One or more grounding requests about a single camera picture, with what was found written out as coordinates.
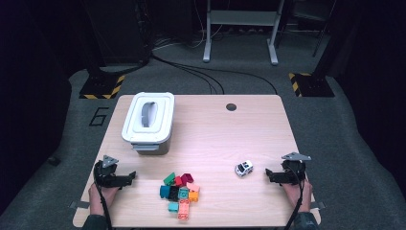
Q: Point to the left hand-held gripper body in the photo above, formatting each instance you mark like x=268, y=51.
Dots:
x=107, y=177

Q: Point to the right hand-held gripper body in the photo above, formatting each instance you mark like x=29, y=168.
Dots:
x=293, y=174

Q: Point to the white toy car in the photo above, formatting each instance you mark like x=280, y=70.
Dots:
x=244, y=168

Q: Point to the translucent brown storage box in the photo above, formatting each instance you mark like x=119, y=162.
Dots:
x=151, y=148

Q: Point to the dark blue toy block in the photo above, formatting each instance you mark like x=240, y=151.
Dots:
x=164, y=191

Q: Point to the green toy block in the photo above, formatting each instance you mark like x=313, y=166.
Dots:
x=169, y=179

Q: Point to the black toy block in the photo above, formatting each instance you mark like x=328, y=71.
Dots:
x=174, y=193

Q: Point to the red toy block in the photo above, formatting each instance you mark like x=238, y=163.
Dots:
x=178, y=181

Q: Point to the magenta toy block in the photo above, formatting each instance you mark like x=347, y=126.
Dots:
x=187, y=177

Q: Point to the white box lid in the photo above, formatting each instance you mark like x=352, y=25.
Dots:
x=148, y=116

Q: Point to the long salmon toy block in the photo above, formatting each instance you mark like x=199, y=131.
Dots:
x=183, y=210

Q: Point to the pink toy block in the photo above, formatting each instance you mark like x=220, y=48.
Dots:
x=193, y=187

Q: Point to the person's left hand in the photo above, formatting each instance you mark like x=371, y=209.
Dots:
x=107, y=196

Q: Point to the person's right hand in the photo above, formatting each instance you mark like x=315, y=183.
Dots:
x=293, y=196

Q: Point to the grey tape strip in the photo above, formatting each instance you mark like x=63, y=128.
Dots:
x=79, y=204
x=319, y=205

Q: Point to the small turquoise toy block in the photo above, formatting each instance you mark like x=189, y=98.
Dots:
x=173, y=207

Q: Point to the teal studded toy block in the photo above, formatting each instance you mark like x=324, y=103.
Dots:
x=183, y=193

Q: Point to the orange toy block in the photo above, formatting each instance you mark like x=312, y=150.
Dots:
x=193, y=196

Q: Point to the black base with striped tape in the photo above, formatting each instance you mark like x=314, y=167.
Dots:
x=314, y=84
x=100, y=86

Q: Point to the dark cabinet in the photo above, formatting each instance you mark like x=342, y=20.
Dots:
x=118, y=32

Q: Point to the white metal stand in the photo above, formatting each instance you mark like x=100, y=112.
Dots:
x=242, y=17

